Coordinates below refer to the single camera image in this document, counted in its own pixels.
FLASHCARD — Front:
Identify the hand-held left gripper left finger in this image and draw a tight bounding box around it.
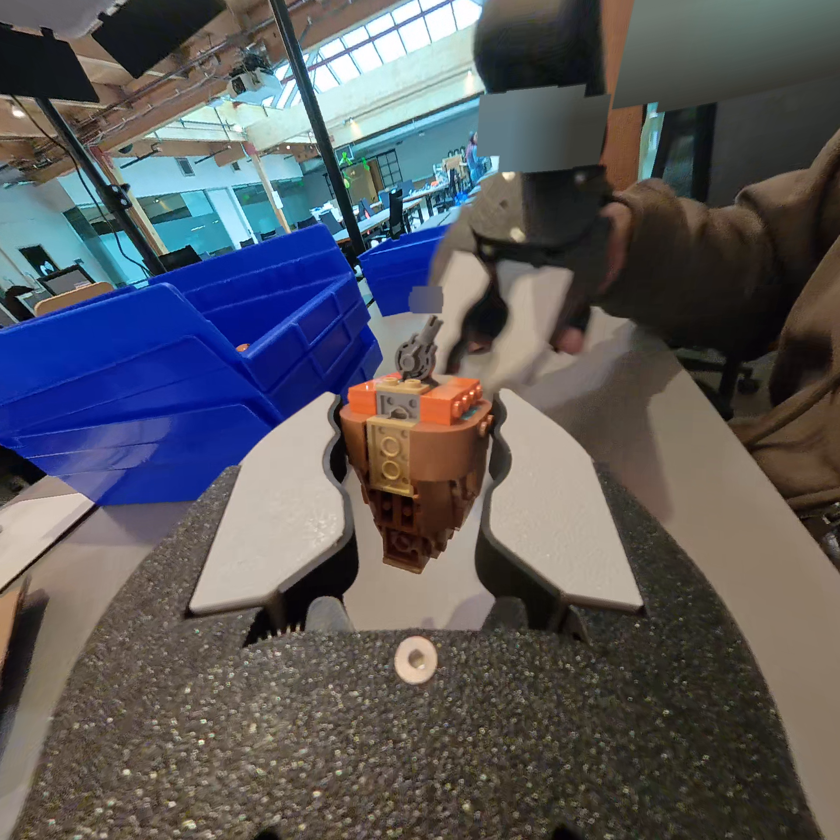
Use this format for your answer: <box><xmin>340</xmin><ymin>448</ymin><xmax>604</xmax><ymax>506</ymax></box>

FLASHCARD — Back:
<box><xmin>188</xmin><ymin>392</ymin><xmax>357</xmax><ymax>619</ymax></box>

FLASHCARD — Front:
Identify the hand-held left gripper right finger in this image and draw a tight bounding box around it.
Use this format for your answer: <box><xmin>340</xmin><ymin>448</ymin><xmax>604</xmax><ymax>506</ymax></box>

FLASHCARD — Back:
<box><xmin>478</xmin><ymin>389</ymin><xmax>645</xmax><ymax>615</ymax></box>

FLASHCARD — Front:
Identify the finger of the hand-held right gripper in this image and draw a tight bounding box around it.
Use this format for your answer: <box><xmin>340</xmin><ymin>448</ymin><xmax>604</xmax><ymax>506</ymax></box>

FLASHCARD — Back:
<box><xmin>410</xmin><ymin>247</ymin><xmax>506</xmax><ymax>382</ymax></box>

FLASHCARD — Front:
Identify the small grey toy part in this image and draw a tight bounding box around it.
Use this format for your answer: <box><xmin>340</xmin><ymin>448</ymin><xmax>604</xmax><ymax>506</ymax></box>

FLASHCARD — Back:
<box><xmin>392</xmin><ymin>315</ymin><xmax>445</xmax><ymax>388</ymax></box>

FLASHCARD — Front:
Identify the brown toy brick model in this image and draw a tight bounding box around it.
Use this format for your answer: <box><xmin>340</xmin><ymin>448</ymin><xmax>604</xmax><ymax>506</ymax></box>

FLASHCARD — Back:
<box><xmin>339</xmin><ymin>374</ymin><xmax>497</xmax><ymax>574</ymax></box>

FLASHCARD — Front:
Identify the person's right forearm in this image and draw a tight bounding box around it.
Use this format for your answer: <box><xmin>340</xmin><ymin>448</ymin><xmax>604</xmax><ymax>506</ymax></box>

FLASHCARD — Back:
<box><xmin>598</xmin><ymin>125</ymin><xmax>840</xmax><ymax>362</ymax></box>

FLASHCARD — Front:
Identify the person's right hand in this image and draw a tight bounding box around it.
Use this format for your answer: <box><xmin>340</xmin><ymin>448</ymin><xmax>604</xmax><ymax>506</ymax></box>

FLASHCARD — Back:
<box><xmin>549</xmin><ymin>204</ymin><xmax>634</xmax><ymax>358</ymax></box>

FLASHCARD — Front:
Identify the blue storage bin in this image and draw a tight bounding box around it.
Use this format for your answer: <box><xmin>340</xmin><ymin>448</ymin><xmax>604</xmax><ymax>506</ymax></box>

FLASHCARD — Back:
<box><xmin>359</xmin><ymin>224</ymin><xmax>454</xmax><ymax>319</ymax></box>

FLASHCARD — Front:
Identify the wooden pillar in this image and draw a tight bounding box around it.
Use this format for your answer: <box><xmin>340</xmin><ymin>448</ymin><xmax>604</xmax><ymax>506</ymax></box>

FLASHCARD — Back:
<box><xmin>604</xmin><ymin>112</ymin><xmax>647</xmax><ymax>191</ymax></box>

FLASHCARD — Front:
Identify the stack of blue plastic bins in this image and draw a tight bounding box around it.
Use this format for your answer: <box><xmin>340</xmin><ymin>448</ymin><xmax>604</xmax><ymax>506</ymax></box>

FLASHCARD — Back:
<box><xmin>0</xmin><ymin>224</ymin><xmax>385</xmax><ymax>508</ymax></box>

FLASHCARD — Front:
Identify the black pole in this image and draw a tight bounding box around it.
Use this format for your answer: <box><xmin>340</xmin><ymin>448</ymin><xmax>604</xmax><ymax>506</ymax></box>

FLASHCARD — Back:
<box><xmin>269</xmin><ymin>0</ymin><xmax>371</xmax><ymax>259</ymax></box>

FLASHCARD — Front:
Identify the ceiling projector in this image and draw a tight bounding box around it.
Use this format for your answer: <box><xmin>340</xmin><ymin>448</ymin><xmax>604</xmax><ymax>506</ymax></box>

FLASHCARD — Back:
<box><xmin>227</xmin><ymin>46</ymin><xmax>286</xmax><ymax>109</ymax></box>

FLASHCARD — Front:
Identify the black tripod stand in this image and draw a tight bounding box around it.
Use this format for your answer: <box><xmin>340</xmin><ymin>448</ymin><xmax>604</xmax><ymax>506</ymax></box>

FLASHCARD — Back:
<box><xmin>29</xmin><ymin>95</ymin><xmax>169</xmax><ymax>274</ymax></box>

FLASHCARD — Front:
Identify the black panel light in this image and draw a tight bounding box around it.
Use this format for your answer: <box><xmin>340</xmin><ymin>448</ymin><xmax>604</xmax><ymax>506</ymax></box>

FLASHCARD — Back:
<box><xmin>0</xmin><ymin>27</ymin><xmax>102</xmax><ymax>106</ymax></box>
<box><xmin>90</xmin><ymin>0</ymin><xmax>228</xmax><ymax>80</ymax></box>

